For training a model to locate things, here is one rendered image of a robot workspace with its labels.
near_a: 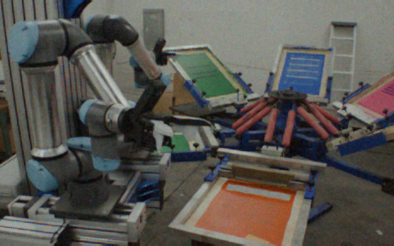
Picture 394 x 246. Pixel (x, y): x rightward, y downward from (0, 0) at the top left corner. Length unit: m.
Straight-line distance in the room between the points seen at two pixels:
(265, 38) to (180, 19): 1.55
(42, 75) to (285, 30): 5.19
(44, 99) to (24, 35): 0.20
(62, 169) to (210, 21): 5.36
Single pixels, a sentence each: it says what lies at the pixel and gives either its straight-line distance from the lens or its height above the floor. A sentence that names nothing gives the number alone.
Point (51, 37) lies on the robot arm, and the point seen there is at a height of 1.85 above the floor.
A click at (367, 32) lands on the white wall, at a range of 5.97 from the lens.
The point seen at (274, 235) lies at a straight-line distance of 1.70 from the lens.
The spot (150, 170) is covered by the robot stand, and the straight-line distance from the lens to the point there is 1.76.
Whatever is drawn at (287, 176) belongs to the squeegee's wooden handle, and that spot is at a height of 1.05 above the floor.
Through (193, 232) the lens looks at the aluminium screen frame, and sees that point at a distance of 1.63.
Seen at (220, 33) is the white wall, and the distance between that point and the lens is 6.29.
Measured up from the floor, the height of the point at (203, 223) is 0.95.
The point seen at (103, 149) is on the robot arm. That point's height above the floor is 1.57.
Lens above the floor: 1.93
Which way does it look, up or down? 18 degrees down
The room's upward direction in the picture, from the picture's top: straight up
